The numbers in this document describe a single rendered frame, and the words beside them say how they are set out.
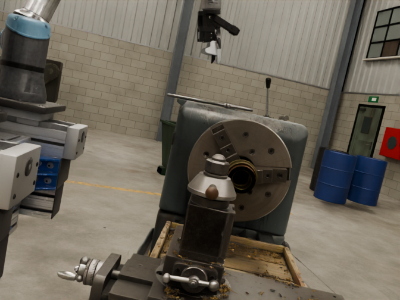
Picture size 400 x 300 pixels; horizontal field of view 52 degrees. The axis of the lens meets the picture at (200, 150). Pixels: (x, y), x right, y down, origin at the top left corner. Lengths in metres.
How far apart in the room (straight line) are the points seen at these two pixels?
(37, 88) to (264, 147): 0.67
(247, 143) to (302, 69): 11.34
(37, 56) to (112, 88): 9.86
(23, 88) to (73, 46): 9.92
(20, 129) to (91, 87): 9.87
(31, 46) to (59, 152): 0.30
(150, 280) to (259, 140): 0.67
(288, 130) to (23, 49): 0.85
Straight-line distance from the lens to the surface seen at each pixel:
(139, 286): 0.67
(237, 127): 1.22
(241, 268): 1.04
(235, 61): 11.70
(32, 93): 1.22
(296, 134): 1.40
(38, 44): 1.23
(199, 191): 0.62
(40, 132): 1.20
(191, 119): 1.37
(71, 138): 1.18
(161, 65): 11.18
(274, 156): 1.23
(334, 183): 7.56
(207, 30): 1.60
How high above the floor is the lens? 1.26
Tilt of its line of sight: 7 degrees down
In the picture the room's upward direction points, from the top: 12 degrees clockwise
